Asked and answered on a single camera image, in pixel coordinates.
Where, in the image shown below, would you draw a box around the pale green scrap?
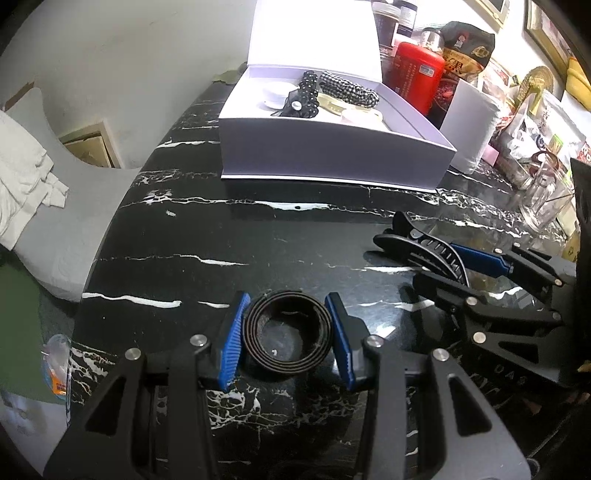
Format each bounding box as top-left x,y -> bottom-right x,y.
215,68 -> 250,85

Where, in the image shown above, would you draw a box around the black polka dot scrunchie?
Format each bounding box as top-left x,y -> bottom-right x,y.
298,70 -> 321,118

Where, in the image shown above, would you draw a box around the black snack bag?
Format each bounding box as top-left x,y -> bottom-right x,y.
438,21 -> 496,84

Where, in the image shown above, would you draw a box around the black white checkered scrunchie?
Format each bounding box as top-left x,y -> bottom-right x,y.
318,70 -> 380,109

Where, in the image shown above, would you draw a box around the red canister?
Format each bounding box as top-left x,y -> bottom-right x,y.
385,41 -> 446,116

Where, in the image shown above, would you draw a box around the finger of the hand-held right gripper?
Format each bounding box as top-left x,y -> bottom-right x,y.
449,242 -> 578,296
412,271 -> 578,371

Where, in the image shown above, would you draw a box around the white cloth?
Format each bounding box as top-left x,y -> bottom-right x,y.
0,111 -> 70,252

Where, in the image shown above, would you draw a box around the yellow cloth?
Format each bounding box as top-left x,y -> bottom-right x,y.
566,58 -> 591,112

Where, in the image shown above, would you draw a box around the black bow hair clip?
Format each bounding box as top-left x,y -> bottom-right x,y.
272,90 -> 308,117

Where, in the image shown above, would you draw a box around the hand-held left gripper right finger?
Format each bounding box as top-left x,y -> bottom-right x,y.
324,292 -> 532,480

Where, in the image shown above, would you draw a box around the clear glass mug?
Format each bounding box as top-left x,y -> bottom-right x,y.
519,152 -> 575,232

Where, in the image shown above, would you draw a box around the white gift box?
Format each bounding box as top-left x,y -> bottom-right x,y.
218,0 -> 458,192

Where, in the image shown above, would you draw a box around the clear plastic bags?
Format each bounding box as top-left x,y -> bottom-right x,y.
499,115 -> 546,186

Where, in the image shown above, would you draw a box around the cream hair claw clip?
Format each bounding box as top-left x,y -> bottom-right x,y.
318,96 -> 352,117

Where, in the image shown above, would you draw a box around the small white jar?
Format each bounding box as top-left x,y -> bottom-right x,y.
259,84 -> 296,110

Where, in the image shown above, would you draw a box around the black lid nut jar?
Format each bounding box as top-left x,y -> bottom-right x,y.
418,28 -> 444,52

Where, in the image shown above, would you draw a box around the wooden framed board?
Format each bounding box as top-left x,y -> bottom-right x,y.
60,121 -> 123,169

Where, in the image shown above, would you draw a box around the dark label jar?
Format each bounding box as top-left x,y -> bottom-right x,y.
398,0 -> 419,35

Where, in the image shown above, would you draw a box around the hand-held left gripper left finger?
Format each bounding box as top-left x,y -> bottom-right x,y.
44,290 -> 252,480

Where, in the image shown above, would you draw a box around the grey chair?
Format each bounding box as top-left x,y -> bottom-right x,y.
4,85 -> 144,303

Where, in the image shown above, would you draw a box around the gold ornament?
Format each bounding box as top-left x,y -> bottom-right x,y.
512,66 -> 555,116

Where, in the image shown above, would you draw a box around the black hair claw clip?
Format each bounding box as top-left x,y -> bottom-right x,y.
372,211 -> 469,282

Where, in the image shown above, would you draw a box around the clear plastic wrapper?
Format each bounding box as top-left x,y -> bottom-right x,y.
41,335 -> 73,402

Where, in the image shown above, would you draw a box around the gold picture frame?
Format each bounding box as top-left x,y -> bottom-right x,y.
462,0 -> 511,19
524,0 -> 578,63

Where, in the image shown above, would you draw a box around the black belt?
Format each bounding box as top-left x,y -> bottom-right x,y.
242,290 -> 333,374

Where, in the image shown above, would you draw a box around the clear jar dark contents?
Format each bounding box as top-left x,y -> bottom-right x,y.
372,2 -> 400,47

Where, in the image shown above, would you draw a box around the white toilet paper roll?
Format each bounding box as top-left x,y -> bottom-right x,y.
438,83 -> 502,175

